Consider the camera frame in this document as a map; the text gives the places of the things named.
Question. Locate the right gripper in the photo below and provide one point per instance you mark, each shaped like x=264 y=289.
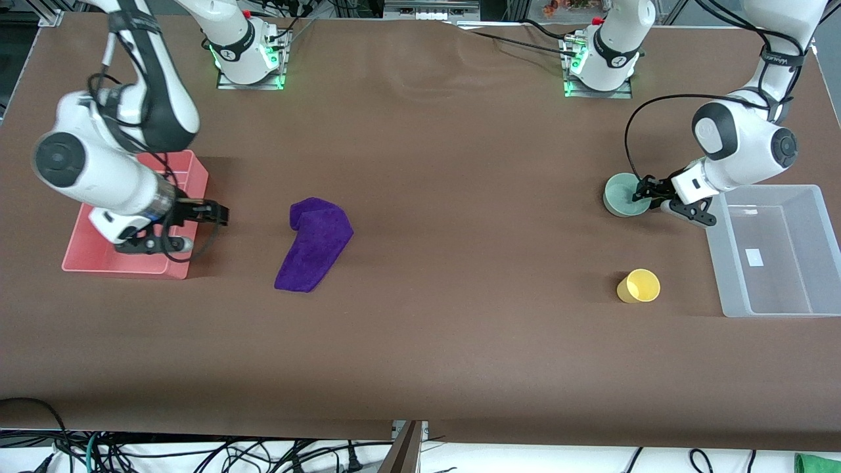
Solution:
x=188 y=210

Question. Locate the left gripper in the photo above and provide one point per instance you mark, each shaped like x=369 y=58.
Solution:
x=659 y=188

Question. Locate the pale green bowl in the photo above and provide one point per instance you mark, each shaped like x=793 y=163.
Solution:
x=617 y=196

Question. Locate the yellow cup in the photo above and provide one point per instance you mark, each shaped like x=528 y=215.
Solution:
x=640 y=286

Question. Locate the purple cloth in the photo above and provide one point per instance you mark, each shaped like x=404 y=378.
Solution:
x=315 y=246

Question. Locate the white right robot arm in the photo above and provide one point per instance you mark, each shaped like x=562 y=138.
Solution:
x=161 y=98

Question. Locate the green cloth scrap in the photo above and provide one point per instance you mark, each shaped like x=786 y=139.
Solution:
x=818 y=464

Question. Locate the white label sticker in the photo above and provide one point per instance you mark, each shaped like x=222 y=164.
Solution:
x=755 y=257

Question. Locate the pink plastic bin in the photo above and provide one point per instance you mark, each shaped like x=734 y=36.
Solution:
x=79 y=257

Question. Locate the clear plastic bin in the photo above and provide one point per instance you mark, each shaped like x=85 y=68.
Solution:
x=782 y=263

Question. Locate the orange background objects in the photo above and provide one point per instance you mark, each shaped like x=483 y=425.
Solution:
x=571 y=6

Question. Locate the grey control box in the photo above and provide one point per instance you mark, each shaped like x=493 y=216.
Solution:
x=430 y=8

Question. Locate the metal table leg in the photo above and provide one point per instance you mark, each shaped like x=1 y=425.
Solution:
x=402 y=450

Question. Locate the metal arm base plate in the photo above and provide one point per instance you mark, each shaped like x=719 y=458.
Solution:
x=624 y=89
x=279 y=62

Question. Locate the aluminium frame bracket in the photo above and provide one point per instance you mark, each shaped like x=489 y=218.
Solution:
x=51 y=18

